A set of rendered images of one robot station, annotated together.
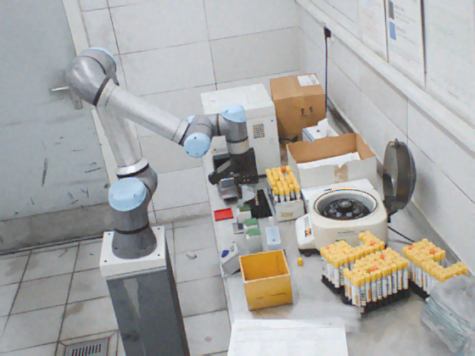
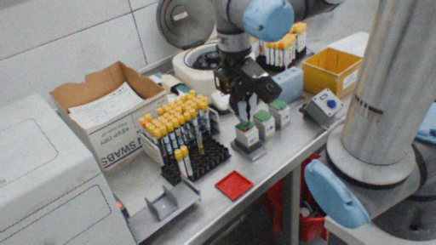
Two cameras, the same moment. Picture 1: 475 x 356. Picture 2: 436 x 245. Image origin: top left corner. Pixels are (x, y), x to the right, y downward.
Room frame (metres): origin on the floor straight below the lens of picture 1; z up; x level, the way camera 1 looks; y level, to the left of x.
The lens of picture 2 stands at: (2.27, 0.51, 1.50)
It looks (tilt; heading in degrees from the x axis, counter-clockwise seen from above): 38 degrees down; 238
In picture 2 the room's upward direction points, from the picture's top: 9 degrees counter-clockwise
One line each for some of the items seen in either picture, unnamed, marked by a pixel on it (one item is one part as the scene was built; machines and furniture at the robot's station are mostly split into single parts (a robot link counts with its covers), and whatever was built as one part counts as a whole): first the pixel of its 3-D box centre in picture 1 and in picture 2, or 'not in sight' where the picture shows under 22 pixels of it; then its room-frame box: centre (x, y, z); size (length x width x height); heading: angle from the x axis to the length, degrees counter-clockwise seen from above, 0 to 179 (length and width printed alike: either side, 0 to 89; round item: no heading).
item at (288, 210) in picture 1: (284, 197); (180, 132); (1.97, -0.17, 0.91); 0.20 x 0.10 x 0.07; 3
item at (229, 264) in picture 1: (238, 257); (318, 105); (1.62, 0.02, 0.92); 0.13 x 0.07 x 0.08; 93
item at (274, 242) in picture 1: (274, 248); (286, 88); (1.63, -0.09, 0.92); 0.10 x 0.07 x 0.10; 178
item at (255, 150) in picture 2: (245, 223); (248, 144); (1.86, -0.02, 0.89); 0.09 x 0.05 x 0.04; 91
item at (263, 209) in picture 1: (254, 193); (192, 149); (1.99, -0.07, 0.93); 0.17 x 0.09 x 0.11; 3
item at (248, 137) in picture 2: (244, 216); (247, 136); (1.86, -0.02, 0.92); 0.05 x 0.04 x 0.06; 91
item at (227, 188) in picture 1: (226, 179); (154, 212); (2.16, 0.03, 0.92); 0.21 x 0.07 x 0.05; 3
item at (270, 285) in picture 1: (265, 279); (331, 74); (1.47, -0.05, 0.93); 0.13 x 0.13 x 0.10; 2
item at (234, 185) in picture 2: (223, 214); (233, 185); (1.97, 0.06, 0.88); 0.07 x 0.07 x 0.01; 3
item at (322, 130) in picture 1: (322, 134); not in sight; (2.42, -0.40, 0.94); 0.22 x 0.12 x 0.13; 7
